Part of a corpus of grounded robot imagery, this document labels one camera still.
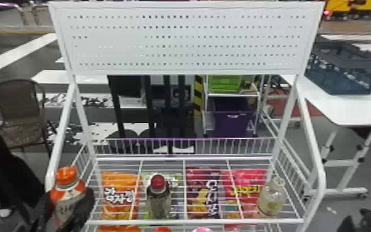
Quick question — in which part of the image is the clear bottle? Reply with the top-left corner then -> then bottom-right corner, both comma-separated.
256,176 -> 287,217

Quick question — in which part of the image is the green basket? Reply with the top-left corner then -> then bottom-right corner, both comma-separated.
208,75 -> 243,94

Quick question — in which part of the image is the pink snack packet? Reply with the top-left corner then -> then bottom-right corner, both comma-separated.
221,168 -> 267,219

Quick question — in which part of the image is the orange bottle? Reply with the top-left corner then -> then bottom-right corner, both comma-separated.
48,165 -> 88,228

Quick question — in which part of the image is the blue basket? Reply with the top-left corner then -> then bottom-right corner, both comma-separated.
304,41 -> 371,96

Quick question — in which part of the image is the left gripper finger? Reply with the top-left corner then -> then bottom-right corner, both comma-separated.
55,187 -> 96,232
38,192 -> 56,229

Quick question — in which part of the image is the white side table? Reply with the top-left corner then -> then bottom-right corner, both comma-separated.
280,73 -> 371,198

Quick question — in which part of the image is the purple crate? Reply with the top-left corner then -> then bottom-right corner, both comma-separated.
211,97 -> 254,138

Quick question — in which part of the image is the brown chair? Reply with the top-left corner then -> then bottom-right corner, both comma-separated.
0,78 -> 54,157

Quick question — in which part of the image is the orange snack packet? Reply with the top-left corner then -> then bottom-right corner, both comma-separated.
100,171 -> 141,221
97,225 -> 142,232

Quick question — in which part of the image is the dark red snack packet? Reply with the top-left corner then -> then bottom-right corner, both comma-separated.
185,167 -> 222,219

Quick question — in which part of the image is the dark bottle with red cap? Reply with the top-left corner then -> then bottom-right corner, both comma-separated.
145,173 -> 173,220

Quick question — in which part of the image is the striped post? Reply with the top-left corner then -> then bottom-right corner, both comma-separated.
193,75 -> 205,117

